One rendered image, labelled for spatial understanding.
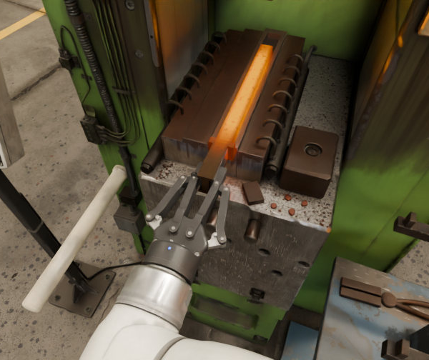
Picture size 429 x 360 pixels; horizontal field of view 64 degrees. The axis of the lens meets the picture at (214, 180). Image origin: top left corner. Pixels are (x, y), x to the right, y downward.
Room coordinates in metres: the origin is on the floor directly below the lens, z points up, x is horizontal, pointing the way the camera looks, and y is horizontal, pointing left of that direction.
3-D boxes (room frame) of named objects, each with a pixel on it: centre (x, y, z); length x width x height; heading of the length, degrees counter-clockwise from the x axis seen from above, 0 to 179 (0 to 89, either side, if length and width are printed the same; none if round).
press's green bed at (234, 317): (0.63, -0.12, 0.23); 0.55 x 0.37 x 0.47; 161
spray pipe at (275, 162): (0.56, -0.16, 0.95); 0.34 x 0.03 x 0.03; 161
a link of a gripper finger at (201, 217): (0.29, 0.02, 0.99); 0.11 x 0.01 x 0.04; 156
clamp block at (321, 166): (0.43, -0.18, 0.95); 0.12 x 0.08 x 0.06; 161
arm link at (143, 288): (0.16, 0.08, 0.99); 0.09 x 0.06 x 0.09; 71
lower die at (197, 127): (0.63, -0.06, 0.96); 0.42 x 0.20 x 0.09; 161
